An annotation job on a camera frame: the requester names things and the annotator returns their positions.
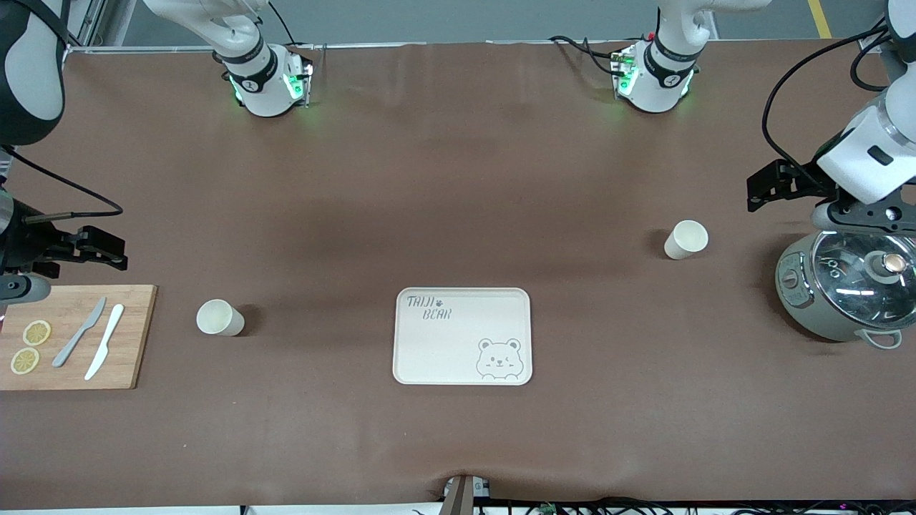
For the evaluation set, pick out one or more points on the glass pot lid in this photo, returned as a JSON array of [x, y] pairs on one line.
[[851, 286]]

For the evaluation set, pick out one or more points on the white plastic knife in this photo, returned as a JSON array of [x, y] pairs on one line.
[[106, 340]]

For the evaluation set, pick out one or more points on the wooden cutting board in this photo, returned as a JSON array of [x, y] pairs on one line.
[[136, 336]]

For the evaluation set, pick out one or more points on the aluminium frame profile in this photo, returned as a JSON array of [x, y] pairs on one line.
[[93, 21]]

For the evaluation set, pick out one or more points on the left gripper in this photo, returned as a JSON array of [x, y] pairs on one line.
[[807, 179]]

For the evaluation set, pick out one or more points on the cream tray with bear print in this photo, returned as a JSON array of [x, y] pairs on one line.
[[458, 343]]

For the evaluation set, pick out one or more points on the grey cooking pot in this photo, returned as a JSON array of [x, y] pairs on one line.
[[805, 300]]

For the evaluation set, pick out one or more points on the lemon slice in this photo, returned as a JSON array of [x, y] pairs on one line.
[[36, 332], [24, 360]]

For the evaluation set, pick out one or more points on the metal table edge clamp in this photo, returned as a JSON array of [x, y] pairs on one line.
[[461, 495]]

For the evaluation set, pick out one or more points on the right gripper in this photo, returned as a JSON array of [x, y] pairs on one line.
[[27, 243]]

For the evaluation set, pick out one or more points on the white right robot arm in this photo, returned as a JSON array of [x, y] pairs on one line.
[[261, 86]]

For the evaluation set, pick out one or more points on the grey plastic knife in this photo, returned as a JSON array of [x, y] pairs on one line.
[[79, 334]]

